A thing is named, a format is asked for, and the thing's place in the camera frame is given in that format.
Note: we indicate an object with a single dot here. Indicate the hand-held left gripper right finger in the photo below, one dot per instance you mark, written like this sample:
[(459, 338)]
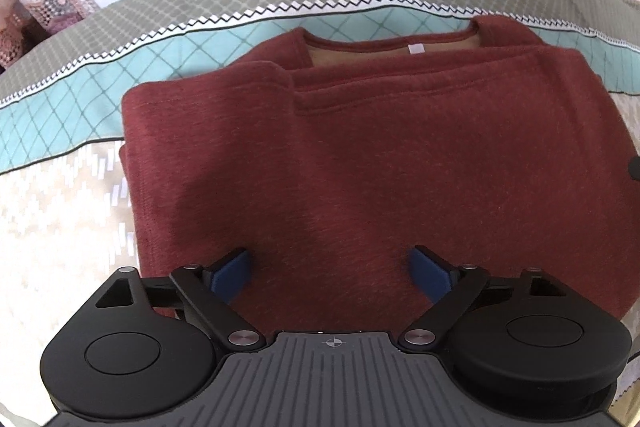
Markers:
[(427, 274)]

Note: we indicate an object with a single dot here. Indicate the red-brown sweater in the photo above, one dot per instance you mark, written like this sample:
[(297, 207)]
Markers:
[(400, 157)]

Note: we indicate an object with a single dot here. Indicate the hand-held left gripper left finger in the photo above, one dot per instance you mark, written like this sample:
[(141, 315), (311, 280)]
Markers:
[(232, 274)]

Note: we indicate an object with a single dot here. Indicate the patterned bed sheet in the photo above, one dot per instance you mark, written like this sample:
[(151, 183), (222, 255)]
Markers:
[(65, 207)]

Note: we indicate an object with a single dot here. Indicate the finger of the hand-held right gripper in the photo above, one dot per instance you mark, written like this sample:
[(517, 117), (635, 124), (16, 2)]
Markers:
[(635, 167)]

